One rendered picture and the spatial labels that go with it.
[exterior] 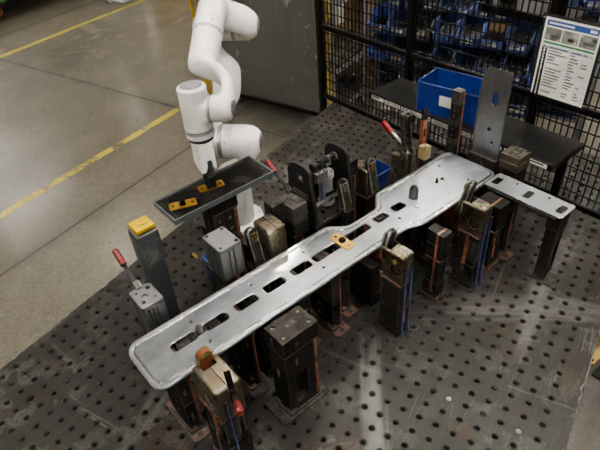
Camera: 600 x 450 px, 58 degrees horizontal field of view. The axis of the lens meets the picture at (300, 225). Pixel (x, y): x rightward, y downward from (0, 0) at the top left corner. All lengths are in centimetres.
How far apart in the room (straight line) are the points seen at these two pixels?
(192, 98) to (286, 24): 265
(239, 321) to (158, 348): 22
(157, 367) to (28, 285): 212
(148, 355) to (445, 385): 87
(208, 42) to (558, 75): 128
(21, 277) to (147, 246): 199
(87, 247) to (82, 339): 162
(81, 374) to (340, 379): 83
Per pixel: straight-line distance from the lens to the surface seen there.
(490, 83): 207
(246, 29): 189
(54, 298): 334
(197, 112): 157
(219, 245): 158
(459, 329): 190
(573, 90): 225
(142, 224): 165
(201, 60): 165
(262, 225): 168
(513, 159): 208
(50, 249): 371
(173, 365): 146
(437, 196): 193
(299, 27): 409
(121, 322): 203
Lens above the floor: 211
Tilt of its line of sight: 38 degrees down
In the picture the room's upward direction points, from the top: 5 degrees counter-clockwise
